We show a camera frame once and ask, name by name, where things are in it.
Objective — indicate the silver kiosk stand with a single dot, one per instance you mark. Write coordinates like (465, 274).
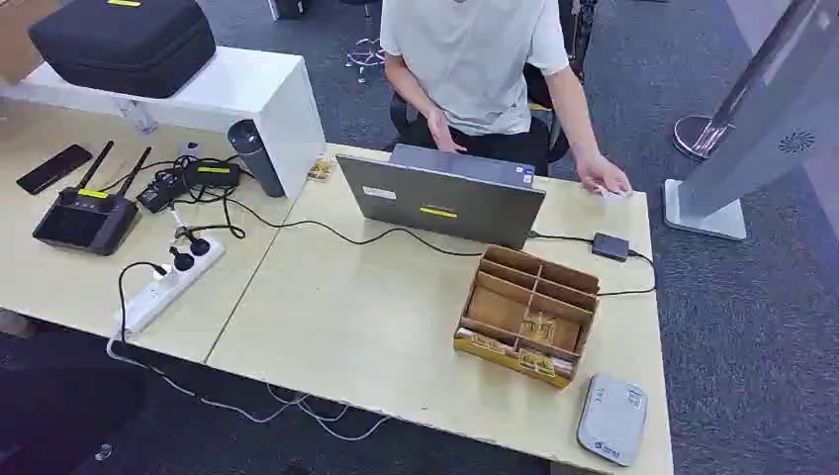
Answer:
(754, 131)

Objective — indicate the wooden card box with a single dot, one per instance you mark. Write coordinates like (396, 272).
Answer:
(527, 314)

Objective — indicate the small snack packet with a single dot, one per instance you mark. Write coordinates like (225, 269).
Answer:
(321, 170)

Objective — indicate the person's left hand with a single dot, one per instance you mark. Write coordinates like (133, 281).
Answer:
(602, 173)

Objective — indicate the grey laptop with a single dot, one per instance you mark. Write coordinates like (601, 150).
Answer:
(446, 200)

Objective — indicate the small black adapter box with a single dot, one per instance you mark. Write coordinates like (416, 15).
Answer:
(159, 191)

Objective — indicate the white card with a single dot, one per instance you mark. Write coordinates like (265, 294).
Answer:
(613, 194)

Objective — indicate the white power strip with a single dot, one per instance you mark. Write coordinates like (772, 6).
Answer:
(172, 284)

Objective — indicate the black laptop power brick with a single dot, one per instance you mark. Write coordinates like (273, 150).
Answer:
(610, 246)

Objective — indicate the black hard carry case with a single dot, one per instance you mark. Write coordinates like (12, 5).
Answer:
(122, 44)

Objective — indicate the black plug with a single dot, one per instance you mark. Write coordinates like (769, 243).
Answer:
(198, 245)
(182, 260)

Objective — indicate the round chrome base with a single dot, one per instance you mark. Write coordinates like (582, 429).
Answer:
(696, 136)

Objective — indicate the dark grey cylinder bottle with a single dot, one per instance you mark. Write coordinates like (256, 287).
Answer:
(255, 157)

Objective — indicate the person's hand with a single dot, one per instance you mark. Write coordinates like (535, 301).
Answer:
(602, 173)
(442, 134)

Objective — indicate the black router with antennas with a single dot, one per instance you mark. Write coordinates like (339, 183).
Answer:
(86, 219)

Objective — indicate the chrome chair base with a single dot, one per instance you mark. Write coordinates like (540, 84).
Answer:
(365, 55)

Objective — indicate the white desk riser shelf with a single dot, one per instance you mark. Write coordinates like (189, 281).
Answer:
(216, 105)

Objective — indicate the black smartphone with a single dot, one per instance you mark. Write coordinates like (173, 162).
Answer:
(54, 169)

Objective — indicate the black adapter with yellow label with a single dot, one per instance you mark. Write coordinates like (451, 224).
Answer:
(211, 174)

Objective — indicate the cardboard box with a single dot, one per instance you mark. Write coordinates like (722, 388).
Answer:
(16, 36)

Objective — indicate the person's right hand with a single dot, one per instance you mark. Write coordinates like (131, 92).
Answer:
(442, 134)

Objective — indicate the person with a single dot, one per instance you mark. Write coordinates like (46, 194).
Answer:
(472, 65)

